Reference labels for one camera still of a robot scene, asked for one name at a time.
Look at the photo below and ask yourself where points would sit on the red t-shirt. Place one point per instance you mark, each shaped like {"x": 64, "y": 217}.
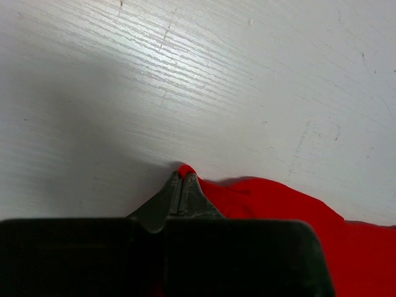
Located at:
{"x": 360, "y": 256}

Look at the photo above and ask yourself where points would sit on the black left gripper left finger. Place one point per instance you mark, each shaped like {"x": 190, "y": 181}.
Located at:
{"x": 88, "y": 256}

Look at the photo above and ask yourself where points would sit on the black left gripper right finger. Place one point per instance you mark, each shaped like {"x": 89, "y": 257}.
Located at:
{"x": 206, "y": 254}

